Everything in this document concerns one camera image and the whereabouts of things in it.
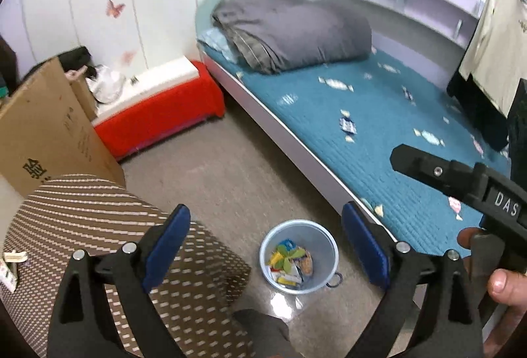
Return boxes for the blue patterned pillow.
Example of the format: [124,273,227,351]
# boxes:
[197,27,239,64]

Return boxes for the brown patterned table cloth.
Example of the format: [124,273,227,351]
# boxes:
[0,174,253,358]

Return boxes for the person's right hand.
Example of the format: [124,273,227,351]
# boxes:
[458,228,527,358]

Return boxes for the white plastic bag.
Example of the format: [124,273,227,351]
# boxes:
[86,65,126,105]

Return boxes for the grey folded blanket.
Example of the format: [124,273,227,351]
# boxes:
[211,0,373,75]

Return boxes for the light blue plastic bin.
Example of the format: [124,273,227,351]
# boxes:
[259,220,343,295]

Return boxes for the red bench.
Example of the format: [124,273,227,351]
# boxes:
[91,60,226,161]

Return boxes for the blue candy-print bed sheet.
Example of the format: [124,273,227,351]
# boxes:
[198,28,513,260]

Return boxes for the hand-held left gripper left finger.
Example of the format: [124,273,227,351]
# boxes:
[46,203,192,358]

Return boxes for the brown cardboard box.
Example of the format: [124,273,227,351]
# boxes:
[0,57,126,198]

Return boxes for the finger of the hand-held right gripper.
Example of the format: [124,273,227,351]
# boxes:
[390,144,524,219]

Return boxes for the black bag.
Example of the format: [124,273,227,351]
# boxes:
[22,46,93,80]

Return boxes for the cream hanging shirt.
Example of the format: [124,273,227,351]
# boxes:
[458,0,527,117]

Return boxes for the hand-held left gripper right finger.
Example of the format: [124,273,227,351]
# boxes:
[342,201,484,358]

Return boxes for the pile of colourful wrappers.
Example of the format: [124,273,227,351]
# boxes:
[268,239,314,286]

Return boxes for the white slab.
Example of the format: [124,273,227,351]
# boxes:
[91,56,200,122]

